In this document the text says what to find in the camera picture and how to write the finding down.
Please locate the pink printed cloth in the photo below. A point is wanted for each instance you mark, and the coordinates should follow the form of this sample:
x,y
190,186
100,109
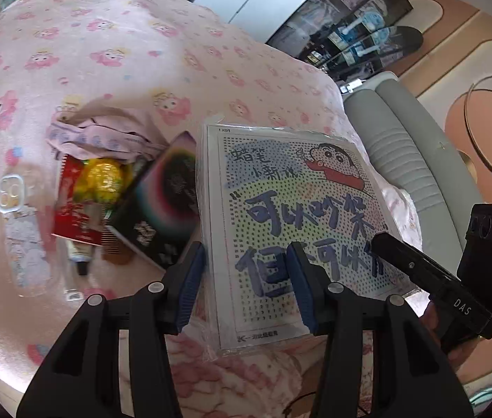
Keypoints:
x,y
106,133

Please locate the black glass cabinet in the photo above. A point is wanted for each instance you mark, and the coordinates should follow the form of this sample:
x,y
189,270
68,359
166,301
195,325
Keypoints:
x,y
315,21

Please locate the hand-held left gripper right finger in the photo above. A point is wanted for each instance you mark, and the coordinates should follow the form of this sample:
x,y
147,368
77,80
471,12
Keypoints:
x,y
306,291

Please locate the person's right hand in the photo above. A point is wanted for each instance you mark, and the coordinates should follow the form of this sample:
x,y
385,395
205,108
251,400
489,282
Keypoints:
x,y
431,318

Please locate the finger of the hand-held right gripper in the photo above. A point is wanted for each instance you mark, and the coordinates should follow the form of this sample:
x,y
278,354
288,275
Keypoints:
x,y
424,272

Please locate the pink printed blanket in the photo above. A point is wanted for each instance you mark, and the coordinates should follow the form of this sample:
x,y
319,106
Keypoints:
x,y
119,30

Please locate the red printed packet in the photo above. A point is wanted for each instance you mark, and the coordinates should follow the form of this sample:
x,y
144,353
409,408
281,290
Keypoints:
x,y
71,217

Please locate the grey ribbed chair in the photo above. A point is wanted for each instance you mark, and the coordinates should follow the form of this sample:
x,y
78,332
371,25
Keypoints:
x,y
402,148

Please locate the cartoon picture board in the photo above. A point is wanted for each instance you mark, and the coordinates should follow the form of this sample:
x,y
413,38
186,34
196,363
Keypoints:
x,y
272,183

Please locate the black box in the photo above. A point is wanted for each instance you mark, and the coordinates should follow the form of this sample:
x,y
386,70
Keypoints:
x,y
163,209

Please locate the silver tube with black cap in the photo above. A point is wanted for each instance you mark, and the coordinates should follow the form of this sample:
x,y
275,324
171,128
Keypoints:
x,y
78,257

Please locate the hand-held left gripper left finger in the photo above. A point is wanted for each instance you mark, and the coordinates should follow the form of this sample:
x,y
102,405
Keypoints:
x,y
191,287

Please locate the brown wooden comb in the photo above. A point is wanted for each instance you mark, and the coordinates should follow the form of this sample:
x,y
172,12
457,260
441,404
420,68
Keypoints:
x,y
115,246

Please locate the clear cartoon phone case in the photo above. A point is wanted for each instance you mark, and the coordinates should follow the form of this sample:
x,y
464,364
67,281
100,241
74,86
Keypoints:
x,y
24,235

